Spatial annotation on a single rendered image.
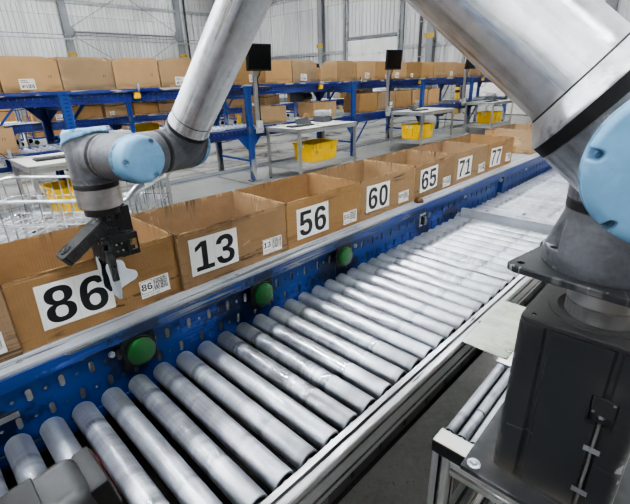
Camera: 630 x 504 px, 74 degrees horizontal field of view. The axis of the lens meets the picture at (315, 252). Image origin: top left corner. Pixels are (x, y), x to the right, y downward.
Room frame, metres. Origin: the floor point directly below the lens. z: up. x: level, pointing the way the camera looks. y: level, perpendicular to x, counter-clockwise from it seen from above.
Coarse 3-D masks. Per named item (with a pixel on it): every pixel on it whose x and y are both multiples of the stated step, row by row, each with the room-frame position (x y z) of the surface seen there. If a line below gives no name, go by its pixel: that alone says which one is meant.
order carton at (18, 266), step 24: (24, 240) 1.05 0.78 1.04; (48, 240) 1.09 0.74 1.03; (144, 240) 1.18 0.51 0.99; (168, 240) 1.03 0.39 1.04; (0, 264) 1.00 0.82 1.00; (24, 264) 1.04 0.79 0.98; (48, 264) 1.08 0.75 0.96; (144, 264) 0.98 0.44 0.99; (168, 264) 1.03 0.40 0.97; (0, 288) 0.77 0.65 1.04; (24, 288) 0.80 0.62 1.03; (24, 312) 0.79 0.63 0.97; (120, 312) 0.92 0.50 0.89; (24, 336) 0.78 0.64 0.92; (48, 336) 0.81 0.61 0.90
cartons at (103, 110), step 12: (264, 96) 12.38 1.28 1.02; (276, 96) 12.72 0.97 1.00; (288, 96) 13.50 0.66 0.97; (72, 108) 8.90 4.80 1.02; (84, 108) 9.05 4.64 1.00; (96, 108) 9.21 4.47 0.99; (108, 108) 9.35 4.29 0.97; (120, 108) 9.54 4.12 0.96; (132, 108) 9.80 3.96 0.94; (144, 108) 9.93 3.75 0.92; (156, 108) 10.15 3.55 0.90; (168, 108) 10.34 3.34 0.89; (36, 120) 8.58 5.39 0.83; (60, 120) 8.70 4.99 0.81
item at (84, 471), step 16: (64, 464) 0.29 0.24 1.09; (80, 464) 0.29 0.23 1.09; (96, 464) 0.29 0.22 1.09; (32, 480) 0.28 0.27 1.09; (48, 480) 0.27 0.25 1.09; (64, 480) 0.27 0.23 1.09; (80, 480) 0.27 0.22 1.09; (96, 480) 0.27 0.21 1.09; (112, 480) 0.28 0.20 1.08; (16, 496) 0.26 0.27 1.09; (32, 496) 0.26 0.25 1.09; (48, 496) 0.26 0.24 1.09; (64, 496) 0.26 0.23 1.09; (80, 496) 0.26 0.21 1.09; (96, 496) 0.26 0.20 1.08; (112, 496) 0.27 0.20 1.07
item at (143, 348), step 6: (132, 342) 0.86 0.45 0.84; (138, 342) 0.86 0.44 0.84; (144, 342) 0.87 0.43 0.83; (150, 342) 0.88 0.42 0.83; (132, 348) 0.84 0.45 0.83; (138, 348) 0.85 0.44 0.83; (144, 348) 0.86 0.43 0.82; (150, 348) 0.87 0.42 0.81; (132, 354) 0.84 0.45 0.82; (138, 354) 0.85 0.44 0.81; (144, 354) 0.86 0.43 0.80; (150, 354) 0.87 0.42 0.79; (132, 360) 0.84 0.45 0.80; (138, 360) 0.85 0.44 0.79; (144, 360) 0.86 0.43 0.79
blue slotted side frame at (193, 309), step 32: (544, 160) 3.10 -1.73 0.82; (480, 192) 2.33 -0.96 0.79; (384, 224) 1.61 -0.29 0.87; (416, 224) 1.84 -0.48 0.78; (320, 256) 1.38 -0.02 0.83; (352, 256) 1.51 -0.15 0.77; (224, 288) 1.06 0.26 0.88; (288, 288) 1.27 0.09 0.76; (160, 320) 0.92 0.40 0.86; (192, 320) 1.01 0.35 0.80; (224, 320) 1.08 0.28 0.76; (96, 352) 0.80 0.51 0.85; (192, 352) 1.00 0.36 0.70; (0, 384) 0.68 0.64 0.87; (32, 384) 0.73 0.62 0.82; (64, 384) 0.77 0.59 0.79; (96, 384) 0.82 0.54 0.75; (160, 384) 0.89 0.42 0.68; (0, 416) 0.68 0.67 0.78; (32, 416) 0.72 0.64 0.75; (64, 416) 0.76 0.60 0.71; (0, 448) 0.67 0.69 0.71
